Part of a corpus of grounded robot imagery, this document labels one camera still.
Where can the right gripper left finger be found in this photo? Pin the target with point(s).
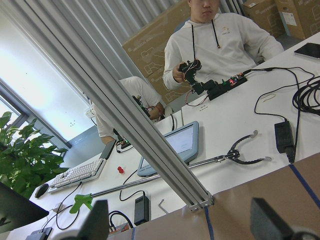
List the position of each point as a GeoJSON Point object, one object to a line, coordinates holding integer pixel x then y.
{"type": "Point", "coordinates": [96, 225]}

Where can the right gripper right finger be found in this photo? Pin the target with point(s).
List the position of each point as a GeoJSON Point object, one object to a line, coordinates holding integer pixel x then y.
{"type": "Point", "coordinates": [266, 224]}

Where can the white keyboard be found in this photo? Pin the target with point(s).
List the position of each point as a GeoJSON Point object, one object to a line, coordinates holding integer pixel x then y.
{"type": "Point", "coordinates": [76, 175]}

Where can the grey claw tool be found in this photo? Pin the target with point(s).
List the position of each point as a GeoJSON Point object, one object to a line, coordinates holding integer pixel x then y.
{"type": "Point", "coordinates": [180, 178]}

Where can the black computer monitor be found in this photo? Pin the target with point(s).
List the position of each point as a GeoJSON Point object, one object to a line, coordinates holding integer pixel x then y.
{"type": "Point", "coordinates": [17, 211]}

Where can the black power adapter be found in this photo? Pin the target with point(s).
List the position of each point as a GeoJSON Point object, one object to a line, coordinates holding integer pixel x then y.
{"type": "Point", "coordinates": [284, 140]}

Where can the green potted plant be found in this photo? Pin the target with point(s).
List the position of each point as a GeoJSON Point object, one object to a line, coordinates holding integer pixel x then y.
{"type": "Point", "coordinates": [25, 162]}

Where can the teach pendant tablet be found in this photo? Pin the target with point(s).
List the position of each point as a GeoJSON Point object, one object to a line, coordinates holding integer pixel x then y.
{"type": "Point", "coordinates": [184, 140]}

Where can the black smartphone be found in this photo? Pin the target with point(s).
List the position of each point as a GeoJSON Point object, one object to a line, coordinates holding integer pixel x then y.
{"type": "Point", "coordinates": [309, 49]}

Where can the cardboard box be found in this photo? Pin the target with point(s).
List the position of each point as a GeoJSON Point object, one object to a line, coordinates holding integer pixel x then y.
{"type": "Point", "coordinates": [147, 48]}

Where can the man in white hoodie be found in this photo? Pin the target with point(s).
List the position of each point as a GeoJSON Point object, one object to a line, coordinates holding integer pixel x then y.
{"type": "Point", "coordinates": [226, 44]}

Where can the aluminium frame post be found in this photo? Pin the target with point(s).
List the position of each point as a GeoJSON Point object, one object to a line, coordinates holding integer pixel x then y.
{"type": "Point", "coordinates": [74, 35]}

